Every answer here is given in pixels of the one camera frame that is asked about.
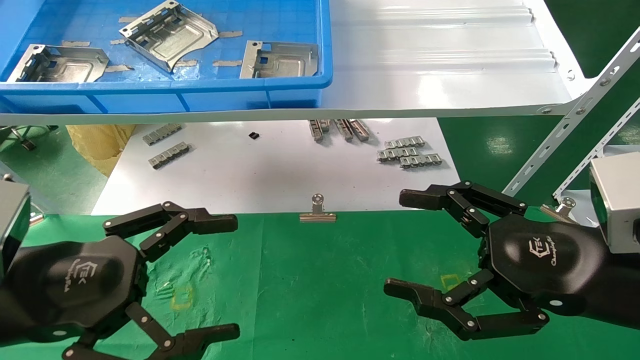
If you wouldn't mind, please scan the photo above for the white sheet metal shelf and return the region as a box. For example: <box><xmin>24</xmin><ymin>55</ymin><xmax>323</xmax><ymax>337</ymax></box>
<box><xmin>0</xmin><ymin>0</ymin><xmax>596</xmax><ymax>126</ymax></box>

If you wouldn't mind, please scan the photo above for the blue plastic bin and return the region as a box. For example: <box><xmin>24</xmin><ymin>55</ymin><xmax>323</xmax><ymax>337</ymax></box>
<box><xmin>0</xmin><ymin>0</ymin><xmax>334</xmax><ymax>115</ymax></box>

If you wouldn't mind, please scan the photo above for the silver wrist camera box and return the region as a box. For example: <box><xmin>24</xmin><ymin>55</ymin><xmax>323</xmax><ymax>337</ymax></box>
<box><xmin>0</xmin><ymin>178</ymin><xmax>32</xmax><ymax>281</ymax></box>
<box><xmin>588</xmin><ymin>152</ymin><xmax>640</xmax><ymax>255</ymax></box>

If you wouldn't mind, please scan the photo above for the white slotted angle bar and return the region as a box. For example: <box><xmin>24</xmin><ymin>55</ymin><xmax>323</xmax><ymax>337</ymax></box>
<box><xmin>502</xmin><ymin>27</ymin><xmax>640</xmax><ymax>197</ymax></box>
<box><xmin>552</xmin><ymin>97</ymin><xmax>640</xmax><ymax>201</ymax></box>

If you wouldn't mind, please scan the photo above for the green table cloth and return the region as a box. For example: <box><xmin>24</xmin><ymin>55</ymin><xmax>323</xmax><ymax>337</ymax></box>
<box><xmin>0</xmin><ymin>206</ymin><xmax>640</xmax><ymax>360</ymax></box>

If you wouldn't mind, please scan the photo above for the beige plastic bag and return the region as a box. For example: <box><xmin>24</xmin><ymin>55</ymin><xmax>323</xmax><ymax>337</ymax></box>
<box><xmin>66</xmin><ymin>124</ymin><xmax>137</xmax><ymax>179</ymax></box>

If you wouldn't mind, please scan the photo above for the stamped metal bracket part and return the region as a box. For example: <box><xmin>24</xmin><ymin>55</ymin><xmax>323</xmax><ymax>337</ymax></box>
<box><xmin>118</xmin><ymin>0</ymin><xmax>220</xmax><ymax>74</ymax></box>
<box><xmin>6</xmin><ymin>44</ymin><xmax>110</xmax><ymax>84</ymax></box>
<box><xmin>239</xmin><ymin>41</ymin><xmax>320</xmax><ymax>80</ymax></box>

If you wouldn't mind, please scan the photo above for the white paper sheet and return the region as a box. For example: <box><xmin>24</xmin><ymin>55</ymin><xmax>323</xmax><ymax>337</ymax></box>
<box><xmin>91</xmin><ymin>118</ymin><xmax>462</xmax><ymax>216</ymax></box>

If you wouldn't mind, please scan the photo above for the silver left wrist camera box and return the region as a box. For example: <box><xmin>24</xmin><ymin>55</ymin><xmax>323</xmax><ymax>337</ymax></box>
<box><xmin>0</xmin><ymin>178</ymin><xmax>32</xmax><ymax>281</ymax></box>

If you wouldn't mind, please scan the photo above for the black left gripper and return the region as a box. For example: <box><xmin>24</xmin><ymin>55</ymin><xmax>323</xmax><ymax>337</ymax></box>
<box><xmin>7</xmin><ymin>235</ymin><xmax>241</xmax><ymax>360</ymax></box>

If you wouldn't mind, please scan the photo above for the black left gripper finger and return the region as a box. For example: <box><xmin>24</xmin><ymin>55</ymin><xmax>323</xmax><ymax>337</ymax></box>
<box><xmin>103</xmin><ymin>201</ymin><xmax>239</xmax><ymax>264</ymax></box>

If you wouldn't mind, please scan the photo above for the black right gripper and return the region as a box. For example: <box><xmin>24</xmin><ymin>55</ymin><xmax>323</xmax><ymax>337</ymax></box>
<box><xmin>383</xmin><ymin>180</ymin><xmax>617</xmax><ymax>342</ymax></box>

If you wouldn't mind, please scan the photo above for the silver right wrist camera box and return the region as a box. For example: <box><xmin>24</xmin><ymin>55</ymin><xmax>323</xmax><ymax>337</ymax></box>
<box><xmin>588</xmin><ymin>152</ymin><xmax>640</xmax><ymax>255</ymax></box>

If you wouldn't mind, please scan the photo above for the small grey metal clip strip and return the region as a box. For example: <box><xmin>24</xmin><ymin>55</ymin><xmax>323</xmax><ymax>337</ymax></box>
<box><xmin>384</xmin><ymin>136</ymin><xmax>426</xmax><ymax>150</ymax></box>
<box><xmin>148</xmin><ymin>142</ymin><xmax>192</xmax><ymax>170</ymax></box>
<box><xmin>142</xmin><ymin>123</ymin><xmax>184</xmax><ymax>147</ymax></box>
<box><xmin>399</xmin><ymin>153</ymin><xmax>444</xmax><ymax>170</ymax></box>
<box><xmin>376</xmin><ymin>146</ymin><xmax>419</xmax><ymax>163</ymax></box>

